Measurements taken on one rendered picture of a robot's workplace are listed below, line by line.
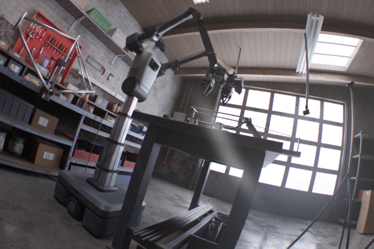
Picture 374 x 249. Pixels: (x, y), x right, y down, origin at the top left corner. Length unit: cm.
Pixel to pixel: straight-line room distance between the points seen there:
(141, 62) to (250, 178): 115
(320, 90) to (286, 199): 267
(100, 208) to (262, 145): 98
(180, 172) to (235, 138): 368
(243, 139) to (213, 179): 349
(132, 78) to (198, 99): 334
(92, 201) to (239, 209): 88
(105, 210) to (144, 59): 115
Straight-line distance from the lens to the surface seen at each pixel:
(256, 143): 72
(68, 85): 248
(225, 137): 74
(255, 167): 81
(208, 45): 127
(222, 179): 413
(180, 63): 170
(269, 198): 411
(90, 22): 262
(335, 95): 485
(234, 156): 84
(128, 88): 142
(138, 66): 146
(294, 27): 295
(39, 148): 190
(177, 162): 441
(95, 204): 122
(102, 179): 142
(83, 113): 192
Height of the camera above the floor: 73
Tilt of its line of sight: 15 degrees up
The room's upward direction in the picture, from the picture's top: 18 degrees clockwise
